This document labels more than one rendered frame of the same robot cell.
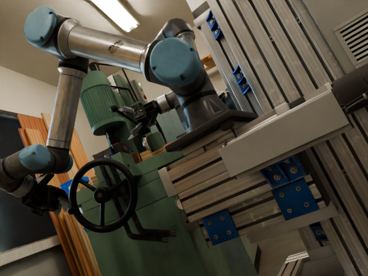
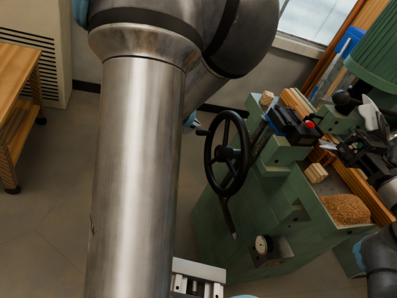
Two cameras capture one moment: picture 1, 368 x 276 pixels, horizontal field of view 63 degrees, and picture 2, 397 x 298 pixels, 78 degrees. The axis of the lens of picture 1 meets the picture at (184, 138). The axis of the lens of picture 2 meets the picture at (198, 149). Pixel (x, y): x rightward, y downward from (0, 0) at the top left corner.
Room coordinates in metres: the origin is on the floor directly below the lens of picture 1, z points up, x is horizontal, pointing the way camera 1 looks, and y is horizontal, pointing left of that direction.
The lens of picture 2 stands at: (0.72, -0.06, 1.34)
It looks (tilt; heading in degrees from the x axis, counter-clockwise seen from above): 41 degrees down; 51
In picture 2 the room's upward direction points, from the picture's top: 24 degrees clockwise
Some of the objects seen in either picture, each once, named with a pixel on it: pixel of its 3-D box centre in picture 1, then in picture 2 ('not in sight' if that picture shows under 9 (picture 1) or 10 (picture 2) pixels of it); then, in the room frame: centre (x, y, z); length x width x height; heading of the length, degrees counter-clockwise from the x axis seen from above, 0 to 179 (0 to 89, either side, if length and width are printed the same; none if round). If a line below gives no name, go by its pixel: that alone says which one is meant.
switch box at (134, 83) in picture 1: (137, 94); not in sight; (1.82, 0.16, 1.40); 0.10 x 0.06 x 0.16; 172
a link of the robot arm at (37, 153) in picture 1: (32, 161); not in sight; (0.87, 0.45, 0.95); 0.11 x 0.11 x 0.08; 80
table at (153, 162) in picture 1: (127, 177); (292, 151); (1.41, 0.32, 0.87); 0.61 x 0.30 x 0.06; 82
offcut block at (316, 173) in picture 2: (146, 155); (315, 172); (1.36, 0.19, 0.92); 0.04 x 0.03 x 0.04; 88
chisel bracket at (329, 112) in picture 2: not in sight; (336, 122); (1.54, 0.33, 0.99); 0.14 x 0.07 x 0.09; 172
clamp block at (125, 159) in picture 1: (116, 168); (279, 141); (1.32, 0.33, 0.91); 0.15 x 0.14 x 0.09; 82
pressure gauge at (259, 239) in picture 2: (184, 203); (263, 245); (1.28, 0.11, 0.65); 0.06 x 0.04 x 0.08; 82
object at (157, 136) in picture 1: (156, 144); not in sight; (1.68, 0.16, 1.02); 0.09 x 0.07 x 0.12; 82
